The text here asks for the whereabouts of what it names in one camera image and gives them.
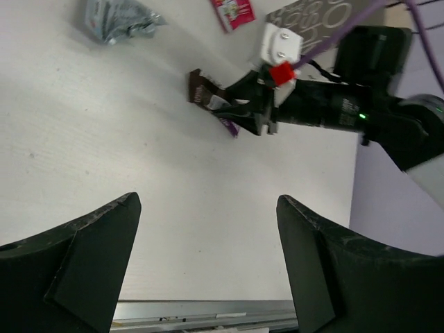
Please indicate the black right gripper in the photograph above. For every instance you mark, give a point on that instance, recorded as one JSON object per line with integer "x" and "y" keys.
{"x": 339, "y": 106}

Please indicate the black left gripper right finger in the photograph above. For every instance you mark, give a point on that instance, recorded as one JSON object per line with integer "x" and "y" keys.
{"x": 342, "y": 281}

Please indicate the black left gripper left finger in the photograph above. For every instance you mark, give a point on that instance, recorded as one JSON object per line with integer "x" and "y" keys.
{"x": 68, "y": 278}

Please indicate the brown chocolate bar wrapper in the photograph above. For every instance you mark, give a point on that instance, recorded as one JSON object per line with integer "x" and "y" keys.
{"x": 206, "y": 93}

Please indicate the silver grey snack packet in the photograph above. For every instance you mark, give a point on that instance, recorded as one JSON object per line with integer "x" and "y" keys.
{"x": 114, "y": 21}

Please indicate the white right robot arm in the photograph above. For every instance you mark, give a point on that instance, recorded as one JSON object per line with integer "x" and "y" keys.
{"x": 409, "y": 130}

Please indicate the white paper coffee bag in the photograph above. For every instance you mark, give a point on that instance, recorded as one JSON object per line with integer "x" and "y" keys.
{"x": 315, "y": 21}

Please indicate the red snack packet far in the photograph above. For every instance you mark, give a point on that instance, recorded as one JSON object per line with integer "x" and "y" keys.
{"x": 233, "y": 13}

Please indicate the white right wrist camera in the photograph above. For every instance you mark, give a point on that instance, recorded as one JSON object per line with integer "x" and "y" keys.
{"x": 281, "y": 48}

